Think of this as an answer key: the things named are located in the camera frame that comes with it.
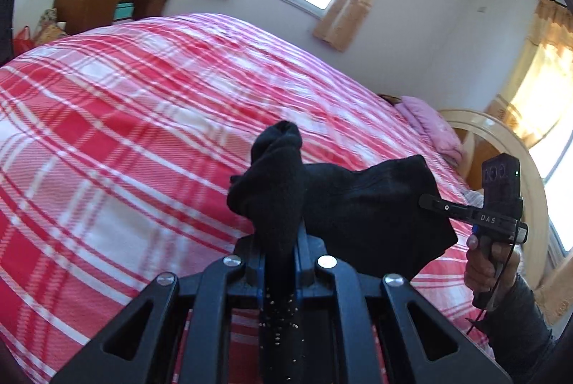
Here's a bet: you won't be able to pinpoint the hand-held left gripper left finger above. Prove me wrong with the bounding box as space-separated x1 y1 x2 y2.
51 227 266 384

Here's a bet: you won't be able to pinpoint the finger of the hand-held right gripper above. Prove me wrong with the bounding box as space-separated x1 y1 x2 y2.
418 193 485 228

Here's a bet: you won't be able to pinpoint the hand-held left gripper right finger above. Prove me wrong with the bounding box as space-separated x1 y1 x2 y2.
293 223 513 384

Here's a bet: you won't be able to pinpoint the black pants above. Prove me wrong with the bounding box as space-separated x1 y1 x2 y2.
226 120 458 384

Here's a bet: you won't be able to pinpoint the person's right forearm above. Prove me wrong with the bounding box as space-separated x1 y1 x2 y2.
481 272 558 384

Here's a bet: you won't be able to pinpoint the person's right hand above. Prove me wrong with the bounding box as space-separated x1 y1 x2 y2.
463 233 523 301

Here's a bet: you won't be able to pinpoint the striped pillow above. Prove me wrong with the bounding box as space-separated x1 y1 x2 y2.
461 187 486 208

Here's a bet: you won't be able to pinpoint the cream and brown headboard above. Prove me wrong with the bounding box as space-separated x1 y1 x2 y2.
439 109 550 291

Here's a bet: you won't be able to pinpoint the window behind headboard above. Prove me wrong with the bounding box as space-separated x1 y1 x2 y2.
510 48 573 255

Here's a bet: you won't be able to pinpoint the pink folded blanket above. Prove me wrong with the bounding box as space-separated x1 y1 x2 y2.
396 95 466 163

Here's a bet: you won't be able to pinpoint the red plaid bed sheet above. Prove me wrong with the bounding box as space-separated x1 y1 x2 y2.
0 13 497 384

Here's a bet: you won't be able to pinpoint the floral patterned bag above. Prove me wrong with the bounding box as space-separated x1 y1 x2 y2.
33 8 68 47

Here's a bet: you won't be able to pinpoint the red plastic bag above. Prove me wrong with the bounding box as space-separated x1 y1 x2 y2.
13 26 35 56

